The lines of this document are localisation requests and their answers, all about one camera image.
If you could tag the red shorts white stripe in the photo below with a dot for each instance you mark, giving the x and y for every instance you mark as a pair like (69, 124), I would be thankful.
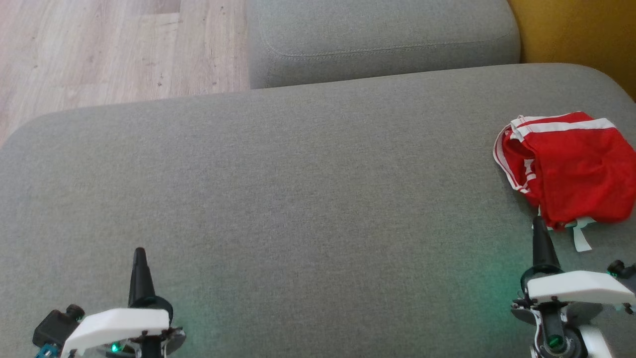
(581, 174)

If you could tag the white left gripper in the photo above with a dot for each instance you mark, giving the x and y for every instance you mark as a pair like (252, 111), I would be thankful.
(119, 330)

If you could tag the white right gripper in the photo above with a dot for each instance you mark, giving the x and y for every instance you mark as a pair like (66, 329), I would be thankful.
(576, 288)

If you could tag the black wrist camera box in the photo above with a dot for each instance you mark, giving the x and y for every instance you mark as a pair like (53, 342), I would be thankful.
(57, 325)
(623, 269)

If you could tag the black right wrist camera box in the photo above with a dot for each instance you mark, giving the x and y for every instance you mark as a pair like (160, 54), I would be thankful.
(623, 269)

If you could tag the grey sofa back cushion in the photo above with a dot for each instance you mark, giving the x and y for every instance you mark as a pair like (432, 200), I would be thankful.
(382, 44)

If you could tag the yellow cushion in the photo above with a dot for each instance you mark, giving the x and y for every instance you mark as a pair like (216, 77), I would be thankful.
(581, 35)

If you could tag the grey sofa seat cushion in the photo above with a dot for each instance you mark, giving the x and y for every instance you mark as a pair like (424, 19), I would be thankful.
(298, 199)

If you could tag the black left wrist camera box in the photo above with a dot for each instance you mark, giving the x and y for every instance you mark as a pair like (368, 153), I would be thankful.
(57, 325)

